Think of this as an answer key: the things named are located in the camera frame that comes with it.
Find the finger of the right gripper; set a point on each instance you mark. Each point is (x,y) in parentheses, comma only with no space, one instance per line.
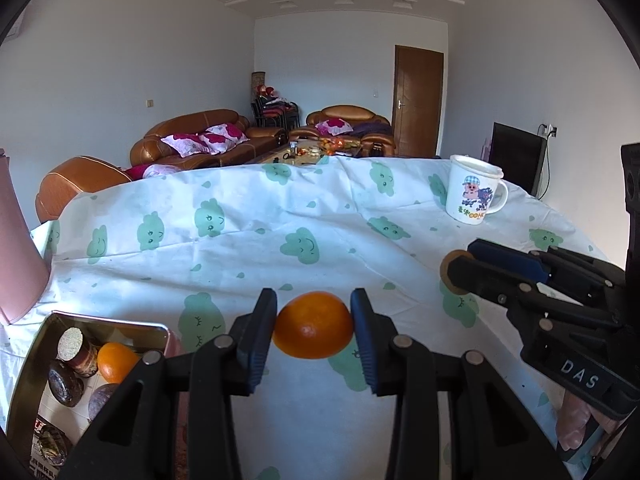
(590,281)
(511,291)

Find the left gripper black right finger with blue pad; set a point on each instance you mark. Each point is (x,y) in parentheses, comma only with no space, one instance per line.
(461,400)

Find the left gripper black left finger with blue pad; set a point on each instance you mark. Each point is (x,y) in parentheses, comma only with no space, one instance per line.
(134,436)

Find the small orange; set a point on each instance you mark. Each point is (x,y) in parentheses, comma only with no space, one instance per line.
(313,326)

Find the person's hand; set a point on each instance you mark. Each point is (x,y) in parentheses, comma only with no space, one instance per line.
(572,421)

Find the brown-green round fruit back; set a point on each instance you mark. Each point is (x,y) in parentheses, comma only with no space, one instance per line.
(443,270)

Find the purple round fruit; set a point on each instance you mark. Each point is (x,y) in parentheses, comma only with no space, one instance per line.
(99,398)

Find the wrapped brown pastry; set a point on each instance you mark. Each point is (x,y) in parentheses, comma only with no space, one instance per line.
(52,444)

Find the orange left back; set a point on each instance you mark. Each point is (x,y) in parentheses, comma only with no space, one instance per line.
(115,361)

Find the dark brown dried fruit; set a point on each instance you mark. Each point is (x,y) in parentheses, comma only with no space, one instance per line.
(66,387)

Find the printed paper sheet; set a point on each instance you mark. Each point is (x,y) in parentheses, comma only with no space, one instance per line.
(72,422)

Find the white cartoon mug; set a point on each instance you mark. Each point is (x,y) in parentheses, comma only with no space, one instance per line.
(475,189)

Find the metal tin box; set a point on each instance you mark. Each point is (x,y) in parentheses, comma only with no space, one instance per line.
(139,337)

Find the rice-topped cake in tin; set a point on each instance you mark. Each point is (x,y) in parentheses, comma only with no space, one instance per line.
(77,351)

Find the black television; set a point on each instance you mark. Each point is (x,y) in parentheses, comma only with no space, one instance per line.
(520,155)

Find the small brown leather sofa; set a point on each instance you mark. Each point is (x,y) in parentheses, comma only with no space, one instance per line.
(374,131)

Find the white cloud-print tablecloth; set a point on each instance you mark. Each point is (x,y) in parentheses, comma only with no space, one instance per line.
(193,250)

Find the pink electric kettle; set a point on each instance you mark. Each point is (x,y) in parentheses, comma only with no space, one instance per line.
(24,273)

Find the brown wooden door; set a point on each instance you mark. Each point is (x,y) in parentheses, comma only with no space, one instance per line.
(418,82)

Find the pink cushion on small sofa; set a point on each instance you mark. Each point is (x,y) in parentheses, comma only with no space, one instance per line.
(333,126)

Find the coffee table with items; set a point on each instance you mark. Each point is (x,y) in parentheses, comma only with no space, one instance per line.
(302,152)

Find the stacked dark chairs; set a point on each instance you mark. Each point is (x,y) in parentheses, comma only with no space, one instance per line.
(270,110)

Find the brown leather armchair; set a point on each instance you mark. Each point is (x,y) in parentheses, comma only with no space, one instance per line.
(81,174)

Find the pink floral cushion right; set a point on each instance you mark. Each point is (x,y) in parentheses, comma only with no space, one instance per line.
(222,138)

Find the pink floral cushion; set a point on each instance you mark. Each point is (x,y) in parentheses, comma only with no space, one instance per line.
(222,138)
(187,144)

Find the long brown leather sofa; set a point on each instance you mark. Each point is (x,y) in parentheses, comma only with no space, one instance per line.
(151,150)

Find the pink floral cushion left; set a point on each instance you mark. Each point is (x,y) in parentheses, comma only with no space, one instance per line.
(187,144)

